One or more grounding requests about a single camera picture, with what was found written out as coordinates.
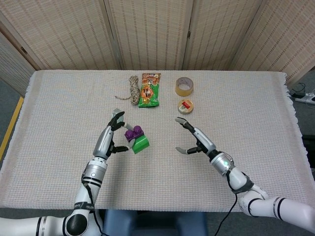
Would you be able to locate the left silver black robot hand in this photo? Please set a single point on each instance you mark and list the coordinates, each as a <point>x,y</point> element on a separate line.
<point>103,142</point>

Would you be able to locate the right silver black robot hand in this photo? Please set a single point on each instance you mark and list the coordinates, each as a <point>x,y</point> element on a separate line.
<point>204,141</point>

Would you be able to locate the purple toy block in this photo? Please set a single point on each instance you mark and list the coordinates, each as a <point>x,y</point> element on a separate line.
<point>135,134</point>

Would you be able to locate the green toy block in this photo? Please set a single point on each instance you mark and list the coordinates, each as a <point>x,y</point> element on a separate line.
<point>140,145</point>

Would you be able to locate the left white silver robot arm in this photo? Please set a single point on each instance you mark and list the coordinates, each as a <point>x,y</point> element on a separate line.
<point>83,196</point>

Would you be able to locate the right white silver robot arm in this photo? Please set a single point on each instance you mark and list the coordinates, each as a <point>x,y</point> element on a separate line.
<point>256,199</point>

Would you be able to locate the small tape roll red label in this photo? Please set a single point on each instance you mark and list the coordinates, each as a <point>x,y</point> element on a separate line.
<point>185,106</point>

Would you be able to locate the white woven tablecloth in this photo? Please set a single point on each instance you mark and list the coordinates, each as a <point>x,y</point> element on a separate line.
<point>172,177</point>

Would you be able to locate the brown packing tape roll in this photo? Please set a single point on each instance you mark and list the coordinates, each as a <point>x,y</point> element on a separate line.
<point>184,91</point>

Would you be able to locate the green orange snack bag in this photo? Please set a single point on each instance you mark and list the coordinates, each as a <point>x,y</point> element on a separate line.
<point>148,93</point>

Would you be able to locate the woven folding screen panel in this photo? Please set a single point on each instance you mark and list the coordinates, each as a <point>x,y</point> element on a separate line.
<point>219,32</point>
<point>283,41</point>
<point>150,32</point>
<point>11,68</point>
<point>61,34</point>

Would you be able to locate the white power strip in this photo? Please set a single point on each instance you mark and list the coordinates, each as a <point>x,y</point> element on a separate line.
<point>306,99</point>

